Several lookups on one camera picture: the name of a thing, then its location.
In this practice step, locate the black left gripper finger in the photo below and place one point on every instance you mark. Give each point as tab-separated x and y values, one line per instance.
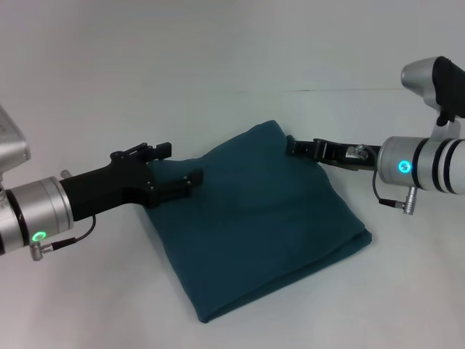
181	185
156	149

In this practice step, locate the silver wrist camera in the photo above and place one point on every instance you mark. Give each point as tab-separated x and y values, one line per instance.
432	87
12	145

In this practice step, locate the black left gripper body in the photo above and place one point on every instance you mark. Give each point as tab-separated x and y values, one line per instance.
109	185

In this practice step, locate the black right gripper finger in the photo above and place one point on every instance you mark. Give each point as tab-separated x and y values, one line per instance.
301	147

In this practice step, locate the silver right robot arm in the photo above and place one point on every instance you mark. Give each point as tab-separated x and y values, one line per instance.
421	163

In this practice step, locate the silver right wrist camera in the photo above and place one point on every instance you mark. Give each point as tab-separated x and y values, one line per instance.
432	87

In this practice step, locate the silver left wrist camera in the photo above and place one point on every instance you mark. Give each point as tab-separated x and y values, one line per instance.
12	145

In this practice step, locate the dark teal shirt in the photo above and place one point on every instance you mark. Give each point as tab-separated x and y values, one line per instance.
254	218

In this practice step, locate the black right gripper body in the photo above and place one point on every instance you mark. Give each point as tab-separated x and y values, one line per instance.
345	154

